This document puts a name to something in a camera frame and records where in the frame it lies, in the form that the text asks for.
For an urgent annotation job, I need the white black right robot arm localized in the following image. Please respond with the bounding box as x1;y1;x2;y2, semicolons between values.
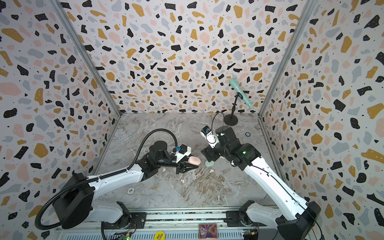
200;126;321;240

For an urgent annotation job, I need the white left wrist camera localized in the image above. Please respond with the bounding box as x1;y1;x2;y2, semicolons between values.
173;145;192;163

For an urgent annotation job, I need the pink earbud case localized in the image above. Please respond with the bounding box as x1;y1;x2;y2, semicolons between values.
188;156;201;166

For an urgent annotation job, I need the aluminium corner post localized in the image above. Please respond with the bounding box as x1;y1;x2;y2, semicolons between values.
258;0;319;118
48;1;122;118

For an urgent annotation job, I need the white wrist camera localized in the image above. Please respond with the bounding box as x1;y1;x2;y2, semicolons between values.
173;145;192;163
200;126;219;149

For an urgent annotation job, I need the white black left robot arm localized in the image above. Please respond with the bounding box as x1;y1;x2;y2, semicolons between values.
53;141;201;229

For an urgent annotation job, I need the black microphone stand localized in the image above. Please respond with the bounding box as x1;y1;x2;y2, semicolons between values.
224;93;243;126

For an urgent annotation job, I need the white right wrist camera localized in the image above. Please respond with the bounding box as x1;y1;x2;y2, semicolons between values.
200;126;219;149

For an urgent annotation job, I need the left aluminium corner post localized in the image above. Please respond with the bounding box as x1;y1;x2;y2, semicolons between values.
48;1;122;118

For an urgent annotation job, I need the yellow round sticker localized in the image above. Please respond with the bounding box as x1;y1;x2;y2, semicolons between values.
154;231;166;240

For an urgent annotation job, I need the mint green toy microphone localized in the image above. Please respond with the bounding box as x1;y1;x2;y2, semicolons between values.
229;78;254;109

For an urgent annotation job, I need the mint green earbud case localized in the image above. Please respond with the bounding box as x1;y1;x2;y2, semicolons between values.
205;161;215;168

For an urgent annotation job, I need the pink square sticker card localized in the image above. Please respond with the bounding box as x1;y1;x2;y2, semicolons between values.
198;224;219;240

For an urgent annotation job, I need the right aluminium corner post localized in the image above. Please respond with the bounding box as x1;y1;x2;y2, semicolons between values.
258;0;319;118

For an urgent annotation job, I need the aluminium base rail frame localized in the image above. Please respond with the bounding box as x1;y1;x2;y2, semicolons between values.
53;206;317;240

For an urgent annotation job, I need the black corrugated cable conduit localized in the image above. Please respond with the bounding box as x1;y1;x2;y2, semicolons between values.
34;128;178;231

